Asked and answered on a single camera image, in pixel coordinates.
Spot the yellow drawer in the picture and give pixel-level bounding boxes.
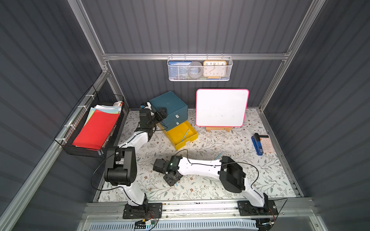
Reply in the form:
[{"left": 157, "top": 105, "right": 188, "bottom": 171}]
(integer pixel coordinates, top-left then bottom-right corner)
[{"left": 164, "top": 121, "right": 198, "bottom": 150}]

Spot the blue stapler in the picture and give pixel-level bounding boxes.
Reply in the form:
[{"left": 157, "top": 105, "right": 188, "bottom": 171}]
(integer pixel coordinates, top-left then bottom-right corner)
[{"left": 251, "top": 133, "right": 264, "bottom": 156}]

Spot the yellow alarm clock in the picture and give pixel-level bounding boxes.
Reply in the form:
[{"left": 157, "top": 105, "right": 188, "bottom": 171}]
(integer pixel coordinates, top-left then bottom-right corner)
[{"left": 203, "top": 60, "right": 227, "bottom": 79}]

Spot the red paper sheet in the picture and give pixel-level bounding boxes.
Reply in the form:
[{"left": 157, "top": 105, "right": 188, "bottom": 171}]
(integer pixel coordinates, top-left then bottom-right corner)
[{"left": 72, "top": 111, "right": 120, "bottom": 150}]

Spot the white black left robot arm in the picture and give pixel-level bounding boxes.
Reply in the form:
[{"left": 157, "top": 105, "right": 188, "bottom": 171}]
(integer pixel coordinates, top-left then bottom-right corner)
[{"left": 104, "top": 102, "right": 168, "bottom": 207}]

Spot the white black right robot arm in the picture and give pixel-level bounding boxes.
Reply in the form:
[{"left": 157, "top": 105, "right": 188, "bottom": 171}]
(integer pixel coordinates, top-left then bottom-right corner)
[{"left": 153, "top": 156, "right": 268, "bottom": 210}]

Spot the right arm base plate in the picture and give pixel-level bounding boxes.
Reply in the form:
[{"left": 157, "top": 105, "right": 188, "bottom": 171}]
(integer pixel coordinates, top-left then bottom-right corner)
[{"left": 237, "top": 200, "right": 279, "bottom": 216}]

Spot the floral patterned table mat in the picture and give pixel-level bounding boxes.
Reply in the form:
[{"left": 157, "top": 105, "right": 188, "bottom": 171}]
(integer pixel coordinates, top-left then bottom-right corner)
[{"left": 136, "top": 108, "right": 297, "bottom": 201}]

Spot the white mesh wall basket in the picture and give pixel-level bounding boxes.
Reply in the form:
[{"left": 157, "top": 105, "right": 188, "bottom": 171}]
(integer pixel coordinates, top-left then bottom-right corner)
[{"left": 167, "top": 54, "right": 233, "bottom": 82}]

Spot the pink framed whiteboard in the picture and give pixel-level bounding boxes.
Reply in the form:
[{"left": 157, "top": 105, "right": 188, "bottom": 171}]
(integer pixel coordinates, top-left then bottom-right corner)
[{"left": 196, "top": 89, "right": 250, "bottom": 128}]

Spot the black wire wall basket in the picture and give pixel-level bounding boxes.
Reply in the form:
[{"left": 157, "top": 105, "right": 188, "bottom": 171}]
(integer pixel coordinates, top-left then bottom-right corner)
[{"left": 55, "top": 87, "right": 125, "bottom": 158}]

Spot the wooden whiteboard stand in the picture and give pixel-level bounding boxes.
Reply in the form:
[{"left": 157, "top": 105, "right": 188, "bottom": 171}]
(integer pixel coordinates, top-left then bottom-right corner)
[{"left": 205, "top": 127, "right": 233, "bottom": 132}]

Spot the blue box in basket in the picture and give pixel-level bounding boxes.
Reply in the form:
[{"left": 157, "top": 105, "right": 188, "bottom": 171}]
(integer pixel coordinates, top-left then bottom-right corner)
[{"left": 168, "top": 61, "right": 192, "bottom": 78}]

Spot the grey tape roll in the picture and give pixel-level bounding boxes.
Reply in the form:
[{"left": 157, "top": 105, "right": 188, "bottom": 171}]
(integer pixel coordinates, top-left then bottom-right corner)
[{"left": 188, "top": 61, "right": 203, "bottom": 80}]

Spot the pastel paper stack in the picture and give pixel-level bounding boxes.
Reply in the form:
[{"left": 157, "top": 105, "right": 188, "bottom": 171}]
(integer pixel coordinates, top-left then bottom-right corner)
[{"left": 85, "top": 105, "right": 121, "bottom": 124}]

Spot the pink calculator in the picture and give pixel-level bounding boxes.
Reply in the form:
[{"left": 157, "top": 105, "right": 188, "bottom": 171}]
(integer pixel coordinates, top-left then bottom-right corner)
[{"left": 259, "top": 135, "right": 275, "bottom": 154}]

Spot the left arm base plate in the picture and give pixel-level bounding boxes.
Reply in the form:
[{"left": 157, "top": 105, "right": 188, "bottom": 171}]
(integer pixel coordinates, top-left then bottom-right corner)
[{"left": 122, "top": 203, "right": 163, "bottom": 219}]

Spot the teal drawer cabinet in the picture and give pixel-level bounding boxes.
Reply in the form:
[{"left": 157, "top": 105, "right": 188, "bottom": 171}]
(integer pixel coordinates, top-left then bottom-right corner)
[{"left": 149, "top": 91, "right": 188, "bottom": 131}]

